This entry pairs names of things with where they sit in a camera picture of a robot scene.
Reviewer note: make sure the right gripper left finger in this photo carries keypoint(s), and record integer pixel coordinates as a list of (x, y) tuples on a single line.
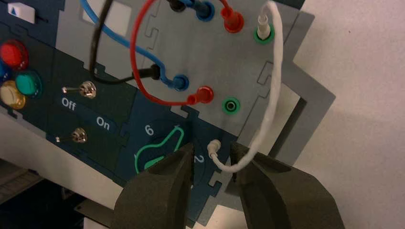
[(158, 196)]

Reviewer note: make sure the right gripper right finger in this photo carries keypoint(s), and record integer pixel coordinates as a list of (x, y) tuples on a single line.
[(284, 202)]

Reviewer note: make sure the grey and blue task box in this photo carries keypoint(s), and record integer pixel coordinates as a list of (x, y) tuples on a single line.
[(205, 57)]

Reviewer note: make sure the dark rotary knob green pointer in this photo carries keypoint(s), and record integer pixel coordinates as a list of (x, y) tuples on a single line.
[(164, 143)]

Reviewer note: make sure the green banana socket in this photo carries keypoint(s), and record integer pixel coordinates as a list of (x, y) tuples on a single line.
[(257, 38), (224, 106)]

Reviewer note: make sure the teal push button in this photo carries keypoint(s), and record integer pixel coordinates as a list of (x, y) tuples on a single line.
[(27, 83)]

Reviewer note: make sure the yellow push button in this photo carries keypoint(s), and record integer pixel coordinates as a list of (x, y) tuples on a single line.
[(12, 94)]

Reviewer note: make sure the blue push button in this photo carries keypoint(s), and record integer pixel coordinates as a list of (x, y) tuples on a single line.
[(2, 71)]

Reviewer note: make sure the red push button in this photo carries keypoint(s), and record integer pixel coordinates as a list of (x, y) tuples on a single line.
[(13, 54)]

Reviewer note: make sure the white slider knob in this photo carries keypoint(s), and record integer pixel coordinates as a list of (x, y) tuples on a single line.
[(20, 12)]

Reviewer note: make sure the metal toggle switch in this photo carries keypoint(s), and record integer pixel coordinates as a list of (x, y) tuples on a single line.
[(87, 89), (78, 135)]

